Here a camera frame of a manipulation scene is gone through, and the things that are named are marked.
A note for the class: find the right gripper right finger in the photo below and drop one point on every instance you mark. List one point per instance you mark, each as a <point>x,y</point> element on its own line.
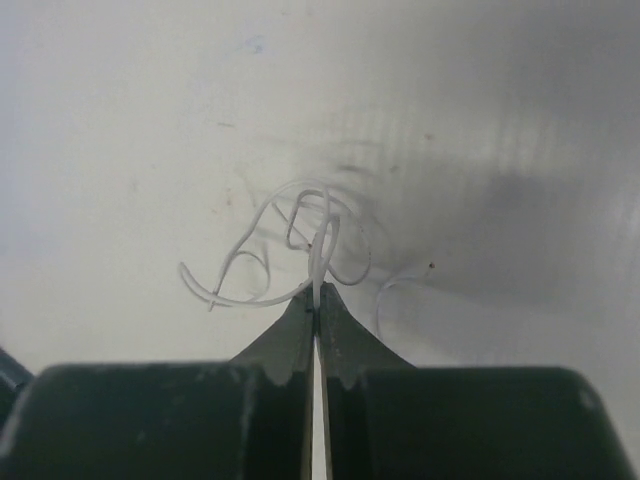
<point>387,419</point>

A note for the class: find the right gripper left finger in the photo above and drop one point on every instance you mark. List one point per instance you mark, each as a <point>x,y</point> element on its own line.
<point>249,417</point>

